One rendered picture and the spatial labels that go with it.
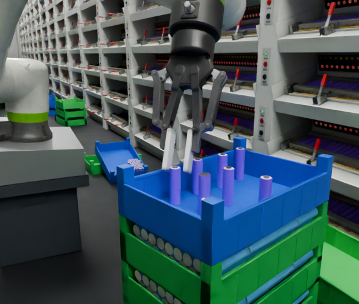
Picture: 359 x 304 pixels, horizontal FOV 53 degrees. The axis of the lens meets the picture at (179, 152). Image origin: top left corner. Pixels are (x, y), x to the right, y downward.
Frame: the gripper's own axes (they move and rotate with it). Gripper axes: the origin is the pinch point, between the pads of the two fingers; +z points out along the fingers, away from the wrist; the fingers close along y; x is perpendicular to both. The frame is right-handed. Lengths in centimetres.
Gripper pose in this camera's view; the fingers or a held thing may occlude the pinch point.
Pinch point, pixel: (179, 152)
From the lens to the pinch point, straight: 59.6
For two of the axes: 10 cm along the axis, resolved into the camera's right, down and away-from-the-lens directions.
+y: 9.6, 0.8, -2.8
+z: -1.3, 9.8, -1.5
